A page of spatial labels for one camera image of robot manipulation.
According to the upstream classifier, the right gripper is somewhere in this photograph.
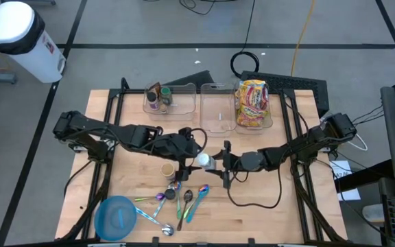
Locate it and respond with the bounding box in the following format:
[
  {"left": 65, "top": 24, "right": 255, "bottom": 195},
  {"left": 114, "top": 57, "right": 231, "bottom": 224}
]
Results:
[{"left": 206, "top": 140, "right": 268, "bottom": 190}]

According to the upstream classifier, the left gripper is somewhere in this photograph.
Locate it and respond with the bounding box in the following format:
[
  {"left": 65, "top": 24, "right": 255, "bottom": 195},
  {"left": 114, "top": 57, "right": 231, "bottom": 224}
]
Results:
[{"left": 152, "top": 126, "right": 204, "bottom": 183}]

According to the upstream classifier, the white lid spice jar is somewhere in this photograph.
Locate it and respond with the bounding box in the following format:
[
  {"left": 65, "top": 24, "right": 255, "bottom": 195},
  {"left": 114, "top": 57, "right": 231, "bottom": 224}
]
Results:
[{"left": 197, "top": 153, "right": 217, "bottom": 171}]

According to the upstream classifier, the rainbow metal spoon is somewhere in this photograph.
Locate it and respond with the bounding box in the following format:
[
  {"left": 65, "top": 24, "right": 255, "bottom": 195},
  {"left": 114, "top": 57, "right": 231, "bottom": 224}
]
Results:
[{"left": 182, "top": 184, "right": 210, "bottom": 220}]

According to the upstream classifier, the lime chili shrimp ramen packet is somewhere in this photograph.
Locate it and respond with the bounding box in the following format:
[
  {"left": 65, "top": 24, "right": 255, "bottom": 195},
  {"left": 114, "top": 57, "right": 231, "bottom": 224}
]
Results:
[{"left": 235, "top": 102, "right": 271, "bottom": 128}]

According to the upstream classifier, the teal plastic spoon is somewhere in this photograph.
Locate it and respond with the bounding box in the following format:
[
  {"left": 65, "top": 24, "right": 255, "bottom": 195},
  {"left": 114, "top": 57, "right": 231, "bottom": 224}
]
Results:
[{"left": 186, "top": 184, "right": 210, "bottom": 224}]

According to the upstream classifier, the purple label spice jar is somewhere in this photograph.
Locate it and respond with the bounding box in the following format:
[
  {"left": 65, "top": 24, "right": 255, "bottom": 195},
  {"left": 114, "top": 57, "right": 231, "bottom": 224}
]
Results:
[{"left": 145, "top": 91, "right": 160, "bottom": 111}]

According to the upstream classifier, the green lid spice jar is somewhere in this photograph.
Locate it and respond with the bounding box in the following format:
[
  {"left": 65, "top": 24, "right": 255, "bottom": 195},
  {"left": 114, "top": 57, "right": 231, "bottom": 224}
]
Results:
[{"left": 159, "top": 86, "right": 173, "bottom": 106}]

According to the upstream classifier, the blue-edged yellow ramen packet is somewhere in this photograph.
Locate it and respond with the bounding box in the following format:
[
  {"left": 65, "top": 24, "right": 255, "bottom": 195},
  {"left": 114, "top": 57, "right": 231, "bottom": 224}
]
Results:
[{"left": 235, "top": 87, "right": 253, "bottom": 107}]

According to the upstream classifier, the yellow ramen noodle packet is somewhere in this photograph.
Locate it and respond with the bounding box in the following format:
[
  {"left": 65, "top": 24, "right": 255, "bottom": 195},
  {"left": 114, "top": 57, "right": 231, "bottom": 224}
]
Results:
[{"left": 240, "top": 79, "right": 266, "bottom": 91}]

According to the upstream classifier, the dark metal spoon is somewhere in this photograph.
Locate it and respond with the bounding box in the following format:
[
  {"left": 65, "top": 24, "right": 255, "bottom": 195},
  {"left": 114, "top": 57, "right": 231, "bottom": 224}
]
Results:
[{"left": 176, "top": 189, "right": 194, "bottom": 231}]

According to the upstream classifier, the wide clear plastic bin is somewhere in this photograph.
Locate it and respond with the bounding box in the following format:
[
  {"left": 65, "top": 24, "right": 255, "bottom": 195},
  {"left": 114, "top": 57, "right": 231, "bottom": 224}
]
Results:
[{"left": 142, "top": 82, "right": 198, "bottom": 121}]

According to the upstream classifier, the narrow clear plastic bin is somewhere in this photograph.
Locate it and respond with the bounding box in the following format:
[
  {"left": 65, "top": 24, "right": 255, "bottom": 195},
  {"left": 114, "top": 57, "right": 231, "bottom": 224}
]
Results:
[
  {"left": 234, "top": 79, "right": 274, "bottom": 134},
  {"left": 200, "top": 82, "right": 237, "bottom": 137}
]

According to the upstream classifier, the black flat panel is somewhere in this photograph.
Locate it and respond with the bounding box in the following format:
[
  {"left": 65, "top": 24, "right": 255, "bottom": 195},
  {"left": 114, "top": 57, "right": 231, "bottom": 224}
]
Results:
[{"left": 159, "top": 70, "right": 215, "bottom": 87}]

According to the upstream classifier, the blue plastic bowl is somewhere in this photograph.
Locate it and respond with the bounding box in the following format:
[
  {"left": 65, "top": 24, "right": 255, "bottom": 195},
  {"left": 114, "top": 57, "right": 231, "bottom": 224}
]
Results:
[{"left": 93, "top": 195, "right": 138, "bottom": 242}]

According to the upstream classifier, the white paper sheet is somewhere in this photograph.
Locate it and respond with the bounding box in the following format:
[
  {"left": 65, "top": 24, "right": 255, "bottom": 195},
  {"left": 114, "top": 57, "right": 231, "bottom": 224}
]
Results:
[{"left": 327, "top": 160, "right": 361, "bottom": 202}]

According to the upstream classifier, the white round object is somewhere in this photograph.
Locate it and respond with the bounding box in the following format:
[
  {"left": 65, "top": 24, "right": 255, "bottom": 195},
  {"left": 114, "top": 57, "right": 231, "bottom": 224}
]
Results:
[{"left": 361, "top": 204, "right": 387, "bottom": 224}]

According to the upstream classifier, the white trash can black liner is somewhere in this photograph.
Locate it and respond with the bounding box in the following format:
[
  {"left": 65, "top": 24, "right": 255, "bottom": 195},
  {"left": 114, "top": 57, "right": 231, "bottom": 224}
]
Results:
[{"left": 0, "top": 1, "right": 67, "bottom": 84}]

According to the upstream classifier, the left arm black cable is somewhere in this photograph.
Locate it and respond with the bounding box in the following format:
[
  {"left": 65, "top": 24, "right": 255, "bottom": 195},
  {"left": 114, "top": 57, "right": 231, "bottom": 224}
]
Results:
[{"left": 183, "top": 128, "right": 208, "bottom": 155}]

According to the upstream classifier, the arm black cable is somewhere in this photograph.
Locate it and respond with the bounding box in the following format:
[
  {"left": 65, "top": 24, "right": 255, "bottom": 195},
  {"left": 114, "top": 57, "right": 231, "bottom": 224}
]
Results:
[
  {"left": 183, "top": 128, "right": 208, "bottom": 155},
  {"left": 226, "top": 164, "right": 284, "bottom": 209}
]

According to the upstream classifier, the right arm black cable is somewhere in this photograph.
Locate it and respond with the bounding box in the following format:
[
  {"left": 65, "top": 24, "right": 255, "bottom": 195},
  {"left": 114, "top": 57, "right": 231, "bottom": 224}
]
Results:
[{"left": 226, "top": 164, "right": 284, "bottom": 209}]

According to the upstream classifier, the purple spoon green handle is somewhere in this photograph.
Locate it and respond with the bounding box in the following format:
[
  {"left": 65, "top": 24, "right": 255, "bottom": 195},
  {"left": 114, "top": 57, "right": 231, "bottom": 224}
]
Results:
[{"left": 134, "top": 192, "right": 166, "bottom": 202}]

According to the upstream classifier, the slim spoon blue handle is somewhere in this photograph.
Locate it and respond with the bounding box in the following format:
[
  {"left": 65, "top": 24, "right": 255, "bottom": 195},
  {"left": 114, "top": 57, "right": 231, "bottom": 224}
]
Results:
[{"left": 152, "top": 181, "right": 178, "bottom": 220}]

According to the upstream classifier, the silver spoon striped blue handle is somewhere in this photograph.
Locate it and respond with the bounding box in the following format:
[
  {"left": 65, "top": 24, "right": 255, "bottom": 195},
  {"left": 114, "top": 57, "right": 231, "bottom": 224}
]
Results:
[{"left": 134, "top": 207, "right": 175, "bottom": 237}]

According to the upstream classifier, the black coiled cable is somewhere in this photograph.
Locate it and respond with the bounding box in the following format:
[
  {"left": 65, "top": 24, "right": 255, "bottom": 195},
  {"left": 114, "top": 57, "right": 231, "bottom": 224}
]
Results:
[{"left": 230, "top": 0, "right": 261, "bottom": 79}]

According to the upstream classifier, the black floor cable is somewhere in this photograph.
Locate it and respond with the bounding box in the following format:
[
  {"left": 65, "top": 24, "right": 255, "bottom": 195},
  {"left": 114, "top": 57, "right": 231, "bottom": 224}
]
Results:
[{"left": 178, "top": 0, "right": 219, "bottom": 16}]

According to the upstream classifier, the yellow cable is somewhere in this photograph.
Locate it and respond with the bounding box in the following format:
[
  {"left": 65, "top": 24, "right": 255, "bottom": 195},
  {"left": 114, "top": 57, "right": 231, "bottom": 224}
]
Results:
[{"left": 289, "top": 0, "right": 318, "bottom": 77}]

